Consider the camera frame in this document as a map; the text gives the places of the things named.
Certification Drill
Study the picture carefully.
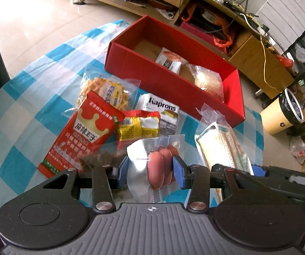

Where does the long cracker packet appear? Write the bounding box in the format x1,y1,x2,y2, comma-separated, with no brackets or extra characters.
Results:
194,102,255,177

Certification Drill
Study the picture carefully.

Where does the red flat box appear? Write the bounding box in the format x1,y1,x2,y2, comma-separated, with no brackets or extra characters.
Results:
180,21,225,45

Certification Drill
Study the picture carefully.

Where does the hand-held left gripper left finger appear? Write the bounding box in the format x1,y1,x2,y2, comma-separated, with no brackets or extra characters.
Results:
39,155,130,214

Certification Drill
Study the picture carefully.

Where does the blue checkered tablecloth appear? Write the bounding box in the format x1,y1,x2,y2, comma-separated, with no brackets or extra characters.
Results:
0,18,265,218

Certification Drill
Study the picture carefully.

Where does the white cake packet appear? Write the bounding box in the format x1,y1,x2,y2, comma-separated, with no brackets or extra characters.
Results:
135,93,181,136

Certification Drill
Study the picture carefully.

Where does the white slatted panel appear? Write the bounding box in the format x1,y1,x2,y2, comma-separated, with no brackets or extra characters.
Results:
256,0,305,54

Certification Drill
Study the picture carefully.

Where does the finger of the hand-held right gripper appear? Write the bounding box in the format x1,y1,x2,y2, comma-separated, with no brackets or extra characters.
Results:
252,165,299,182

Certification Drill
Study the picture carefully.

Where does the yellow red snack packet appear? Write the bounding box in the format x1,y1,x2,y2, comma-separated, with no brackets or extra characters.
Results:
115,110,161,142

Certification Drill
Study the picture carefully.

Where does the yellow cable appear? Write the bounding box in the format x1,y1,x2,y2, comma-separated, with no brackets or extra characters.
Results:
241,0,282,91

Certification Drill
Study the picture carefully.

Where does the beige trash bin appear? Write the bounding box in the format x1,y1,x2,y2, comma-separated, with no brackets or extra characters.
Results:
260,88,305,136

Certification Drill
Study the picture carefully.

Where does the sausage packet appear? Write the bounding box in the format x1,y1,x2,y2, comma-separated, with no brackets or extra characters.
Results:
126,135,186,202

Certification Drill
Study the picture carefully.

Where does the small white orange packet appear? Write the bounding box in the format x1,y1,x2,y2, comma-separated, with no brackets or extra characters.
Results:
155,47,189,75

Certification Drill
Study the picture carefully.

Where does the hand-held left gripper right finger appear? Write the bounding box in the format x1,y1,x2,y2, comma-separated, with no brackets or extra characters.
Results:
172,155,265,214

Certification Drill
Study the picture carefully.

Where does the waffle packet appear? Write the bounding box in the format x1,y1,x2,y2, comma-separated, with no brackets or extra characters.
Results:
63,68,141,117

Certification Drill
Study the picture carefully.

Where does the orange plastic bag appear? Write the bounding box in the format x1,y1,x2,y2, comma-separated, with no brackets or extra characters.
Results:
181,1,234,48

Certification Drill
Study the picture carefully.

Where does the red crown snack packet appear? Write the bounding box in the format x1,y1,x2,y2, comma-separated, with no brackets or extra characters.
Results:
37,90,126,179

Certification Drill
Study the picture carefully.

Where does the wooden cabinet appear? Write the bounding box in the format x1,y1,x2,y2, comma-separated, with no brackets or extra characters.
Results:
30,0,295,99

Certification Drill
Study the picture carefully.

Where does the white plastic bag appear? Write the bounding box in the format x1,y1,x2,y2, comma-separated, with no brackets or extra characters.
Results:
289,137,305,165

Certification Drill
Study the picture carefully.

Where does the bun packet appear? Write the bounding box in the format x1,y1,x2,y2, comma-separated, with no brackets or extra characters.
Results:
186,63,225,103

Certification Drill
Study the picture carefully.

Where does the red cardboard box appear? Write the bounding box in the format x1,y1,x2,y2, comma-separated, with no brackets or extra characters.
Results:
105,15,246,127

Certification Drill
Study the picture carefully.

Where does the red plastic bag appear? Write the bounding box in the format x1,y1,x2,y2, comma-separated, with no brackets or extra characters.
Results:
276,54,294,68

